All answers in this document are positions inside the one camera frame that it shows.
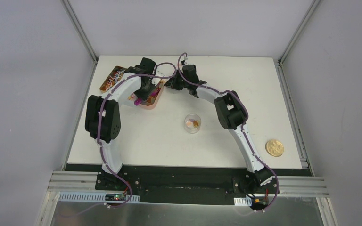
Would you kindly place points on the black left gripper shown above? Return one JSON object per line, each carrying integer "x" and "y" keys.
{"x": 146, "y": 92}

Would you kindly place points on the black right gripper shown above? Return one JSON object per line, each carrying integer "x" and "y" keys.
{"x": 172, "y": 82}

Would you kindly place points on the magenta plastic scoop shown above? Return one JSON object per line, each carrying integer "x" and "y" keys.
{"x": 150, "y": 100}

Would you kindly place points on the clear plastic jar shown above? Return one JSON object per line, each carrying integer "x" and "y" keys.
{"x": 192, "y": 123}

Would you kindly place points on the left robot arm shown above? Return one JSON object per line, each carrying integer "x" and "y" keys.
{"x": 138, "y": 86}

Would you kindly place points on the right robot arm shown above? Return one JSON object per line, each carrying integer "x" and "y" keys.
{"x": 232, "y": 116}

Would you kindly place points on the pink gummy candy box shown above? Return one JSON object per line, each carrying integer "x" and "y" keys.
{"x": 160, "y": 85}

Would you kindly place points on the yellow lollipop box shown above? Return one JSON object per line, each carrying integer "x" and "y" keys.
{"x": 113, "y": 78}

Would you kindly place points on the gold jar lid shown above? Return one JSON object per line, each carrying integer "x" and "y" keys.
{"x": 274, "y": 148}

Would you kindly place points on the left aluminium frame post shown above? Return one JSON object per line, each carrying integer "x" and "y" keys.
{"x": 79, "y": 29}

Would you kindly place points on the aluminium frame post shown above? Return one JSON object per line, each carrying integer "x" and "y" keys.
{"x": 299, "y": 31}
{"x": 79, "y": 29}

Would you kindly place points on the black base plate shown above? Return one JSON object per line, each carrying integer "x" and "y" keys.
{"x": 178, "y": 185}

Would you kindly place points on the left white cable duct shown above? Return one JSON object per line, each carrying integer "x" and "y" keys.
{"x": 98, "y": 197}

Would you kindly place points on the white cable duct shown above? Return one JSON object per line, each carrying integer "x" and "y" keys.
{"x": 243, "y": 201}
{"x": 98, "y": 197}

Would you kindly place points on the right white cable duct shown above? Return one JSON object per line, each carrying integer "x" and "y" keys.
{"x": 243, "y": 201}

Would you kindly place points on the right aluminium frame post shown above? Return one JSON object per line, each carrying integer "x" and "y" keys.
{"x": 299, "y": 31}

